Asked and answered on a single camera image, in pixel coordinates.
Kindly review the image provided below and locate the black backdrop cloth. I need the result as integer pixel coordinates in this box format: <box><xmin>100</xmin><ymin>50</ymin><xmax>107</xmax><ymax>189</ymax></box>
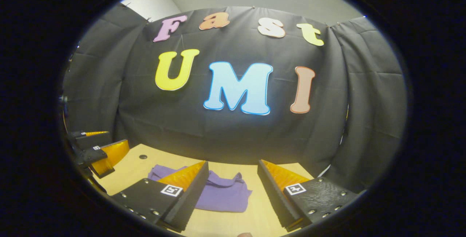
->
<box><xmin>62</xmin><ymin>3</ymin><xmax>407</xmax><ymax>194</ymax></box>

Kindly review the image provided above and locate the purple button shirt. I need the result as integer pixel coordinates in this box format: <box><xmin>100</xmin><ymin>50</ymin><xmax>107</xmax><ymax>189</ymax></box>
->
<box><xmin>147</xmin><ymin>164</ymin><xmax>252</xmax><ymax>213</ymax></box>

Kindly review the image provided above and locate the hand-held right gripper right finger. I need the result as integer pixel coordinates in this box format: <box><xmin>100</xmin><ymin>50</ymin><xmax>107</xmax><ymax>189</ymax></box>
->
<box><xmin>257</xmin><ymin>159</ymin><xmax>359</xmax><ymax>232</ymax></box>

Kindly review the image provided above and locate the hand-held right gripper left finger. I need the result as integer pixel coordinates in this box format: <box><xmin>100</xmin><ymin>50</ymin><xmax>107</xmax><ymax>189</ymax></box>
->
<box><xmin>111</xmin><ymin>161</ymin><xmax>210</xmax><ymax>233</ymax></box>

